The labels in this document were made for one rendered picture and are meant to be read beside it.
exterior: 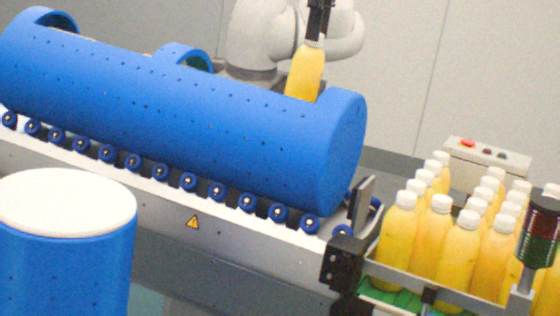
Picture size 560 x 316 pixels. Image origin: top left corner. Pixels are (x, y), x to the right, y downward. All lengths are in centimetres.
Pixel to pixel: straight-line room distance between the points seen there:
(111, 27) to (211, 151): 190
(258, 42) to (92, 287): 107
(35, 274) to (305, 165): 58
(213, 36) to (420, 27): 146
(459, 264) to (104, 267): 67
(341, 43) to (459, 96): 225
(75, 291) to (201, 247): 45
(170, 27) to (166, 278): 167
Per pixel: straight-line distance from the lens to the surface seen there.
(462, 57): 457
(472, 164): 202
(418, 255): 172
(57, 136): 207
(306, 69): 178
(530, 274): 142
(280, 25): 238
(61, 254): 149
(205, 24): 346
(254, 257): 185
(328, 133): 171
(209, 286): 198
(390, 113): 469
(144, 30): 357
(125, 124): 191
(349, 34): 243
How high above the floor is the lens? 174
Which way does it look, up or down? 20 degrees down
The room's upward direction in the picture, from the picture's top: 9 degrees clockwise
